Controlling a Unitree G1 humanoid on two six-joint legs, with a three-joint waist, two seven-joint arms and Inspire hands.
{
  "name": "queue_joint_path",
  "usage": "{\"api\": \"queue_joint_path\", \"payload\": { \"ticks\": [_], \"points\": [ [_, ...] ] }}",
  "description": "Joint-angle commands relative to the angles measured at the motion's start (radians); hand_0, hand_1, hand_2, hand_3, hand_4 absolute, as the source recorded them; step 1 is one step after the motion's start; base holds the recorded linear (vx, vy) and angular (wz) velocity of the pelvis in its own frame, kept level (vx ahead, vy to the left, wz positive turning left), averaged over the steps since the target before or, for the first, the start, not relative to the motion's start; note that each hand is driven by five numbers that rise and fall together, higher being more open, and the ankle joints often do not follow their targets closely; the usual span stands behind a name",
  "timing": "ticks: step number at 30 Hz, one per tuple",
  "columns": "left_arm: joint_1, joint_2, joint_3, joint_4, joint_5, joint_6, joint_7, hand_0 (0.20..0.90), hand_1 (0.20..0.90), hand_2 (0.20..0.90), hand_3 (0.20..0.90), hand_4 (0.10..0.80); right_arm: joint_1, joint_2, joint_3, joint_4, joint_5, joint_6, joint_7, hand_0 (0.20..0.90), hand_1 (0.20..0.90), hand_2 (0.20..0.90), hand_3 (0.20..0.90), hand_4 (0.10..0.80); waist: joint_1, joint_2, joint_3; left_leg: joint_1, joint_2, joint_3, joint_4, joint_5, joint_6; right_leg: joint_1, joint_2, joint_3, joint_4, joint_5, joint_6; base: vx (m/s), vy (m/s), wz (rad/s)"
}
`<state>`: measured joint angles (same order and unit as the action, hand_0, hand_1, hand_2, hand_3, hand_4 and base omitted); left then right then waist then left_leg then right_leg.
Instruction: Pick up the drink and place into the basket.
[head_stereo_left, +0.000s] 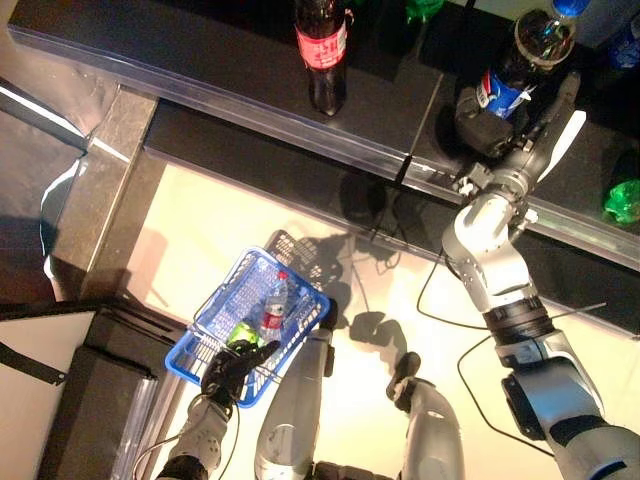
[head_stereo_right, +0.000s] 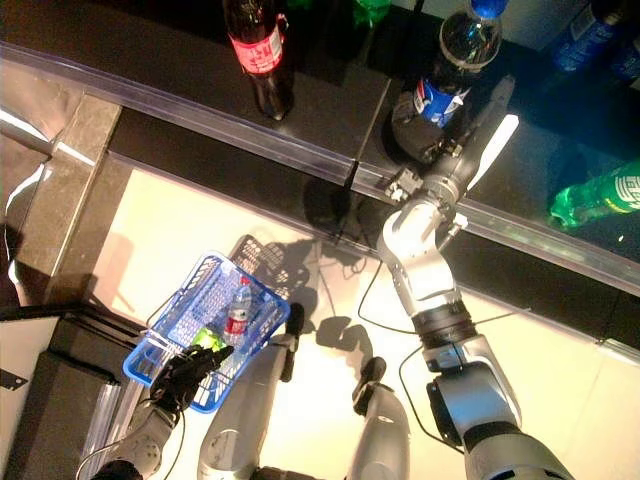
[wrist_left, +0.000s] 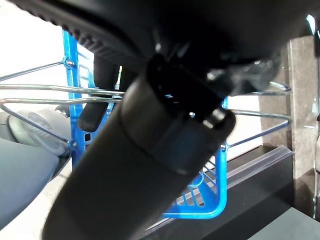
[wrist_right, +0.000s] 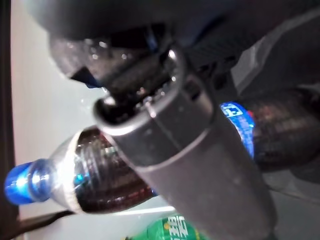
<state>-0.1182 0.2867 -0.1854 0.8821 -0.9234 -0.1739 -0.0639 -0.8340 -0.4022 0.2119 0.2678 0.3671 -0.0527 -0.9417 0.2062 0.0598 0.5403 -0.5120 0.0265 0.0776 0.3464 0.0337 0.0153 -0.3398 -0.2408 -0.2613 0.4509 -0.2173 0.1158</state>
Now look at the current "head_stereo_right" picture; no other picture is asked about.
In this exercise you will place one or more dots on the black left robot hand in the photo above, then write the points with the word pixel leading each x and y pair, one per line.
pixel 182 380

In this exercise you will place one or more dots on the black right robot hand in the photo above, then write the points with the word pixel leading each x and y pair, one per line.
pixel 430 145

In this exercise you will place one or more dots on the water bottle red label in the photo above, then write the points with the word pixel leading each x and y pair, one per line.
pixel 237 322

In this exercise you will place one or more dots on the blue plastic shopping basket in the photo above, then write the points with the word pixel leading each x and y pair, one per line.
pixel 210 295

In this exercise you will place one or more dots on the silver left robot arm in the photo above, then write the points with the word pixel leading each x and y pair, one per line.
pixel 145 440

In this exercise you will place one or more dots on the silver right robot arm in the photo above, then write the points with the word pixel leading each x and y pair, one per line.
pixel 420 260

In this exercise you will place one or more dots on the silver left robot leg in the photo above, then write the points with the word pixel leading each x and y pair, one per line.
pixel 235 415

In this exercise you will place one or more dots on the dark display stand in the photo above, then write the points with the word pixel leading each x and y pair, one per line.
pixel 60 400

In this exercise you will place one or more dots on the Coca-Cola bottle red label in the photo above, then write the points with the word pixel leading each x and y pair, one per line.
pixel 260 50

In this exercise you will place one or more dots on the black metal shelf board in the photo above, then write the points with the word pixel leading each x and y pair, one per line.
pixel 150 50
pixel 225 165

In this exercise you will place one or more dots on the grey stone plinth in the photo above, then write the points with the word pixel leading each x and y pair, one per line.
pixel 70 200

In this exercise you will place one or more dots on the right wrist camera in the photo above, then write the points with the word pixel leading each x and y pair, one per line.
pixel 402 185

